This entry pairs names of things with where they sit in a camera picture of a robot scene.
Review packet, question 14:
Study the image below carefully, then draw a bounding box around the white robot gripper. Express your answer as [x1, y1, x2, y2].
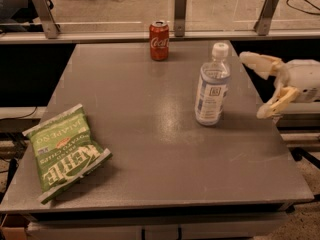
[239, 52, 320, 119]

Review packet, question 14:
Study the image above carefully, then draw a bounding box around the blue label plastic water bottle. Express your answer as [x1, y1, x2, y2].
[194, 42, 231, 126]

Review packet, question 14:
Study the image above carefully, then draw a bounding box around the red Coca-Cola can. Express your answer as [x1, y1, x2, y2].
[149, 20, 169, 61]

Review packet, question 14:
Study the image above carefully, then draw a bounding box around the green jalapeno chips bag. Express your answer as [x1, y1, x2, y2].
[23, 104, 112, 204]

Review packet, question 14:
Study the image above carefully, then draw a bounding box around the cardboard box under table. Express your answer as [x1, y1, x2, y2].
[1, 214, 29, 240]

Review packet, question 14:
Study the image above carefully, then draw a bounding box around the right metal bracket post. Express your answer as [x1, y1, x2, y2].
[254, 0, 279, 36]

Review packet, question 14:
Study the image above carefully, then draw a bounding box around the metal bracket post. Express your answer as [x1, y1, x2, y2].
[174, 0, 187, 37]
[254, 0, 279, 36]
[32, 0, 59, 39]

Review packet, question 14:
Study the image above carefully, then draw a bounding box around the middle metal bracket post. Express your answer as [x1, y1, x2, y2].
[174, 0, 187, 37]

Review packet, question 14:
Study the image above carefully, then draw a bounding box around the left metal bracket post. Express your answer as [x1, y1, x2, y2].
[32, 0, 59, 39]

